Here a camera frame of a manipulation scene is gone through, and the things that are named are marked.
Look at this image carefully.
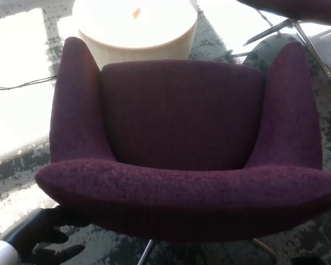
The purple chair with metal legs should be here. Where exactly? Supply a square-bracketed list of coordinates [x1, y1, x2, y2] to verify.
[236, 0, 331, 78]

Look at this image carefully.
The black floor cable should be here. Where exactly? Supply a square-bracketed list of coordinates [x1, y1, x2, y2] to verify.
[0, 75, 57, 97]

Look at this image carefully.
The round beige side table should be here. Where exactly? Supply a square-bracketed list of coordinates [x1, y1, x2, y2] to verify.
[71, 0, 199, 66]

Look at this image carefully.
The purple fabric armchair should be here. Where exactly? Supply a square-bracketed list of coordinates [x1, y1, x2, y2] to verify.
[34, 36, 331, 265]

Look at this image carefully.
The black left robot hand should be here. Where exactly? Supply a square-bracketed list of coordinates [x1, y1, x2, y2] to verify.
[0, 205, 86, 265]

